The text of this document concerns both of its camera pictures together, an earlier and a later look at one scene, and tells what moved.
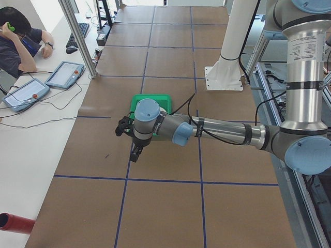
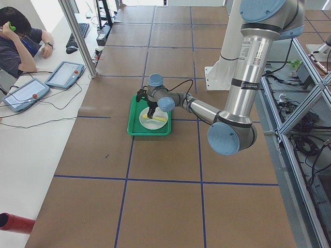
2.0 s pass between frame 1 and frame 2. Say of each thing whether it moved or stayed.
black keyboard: stayed
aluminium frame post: stayed
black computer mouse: stayed
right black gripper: moved
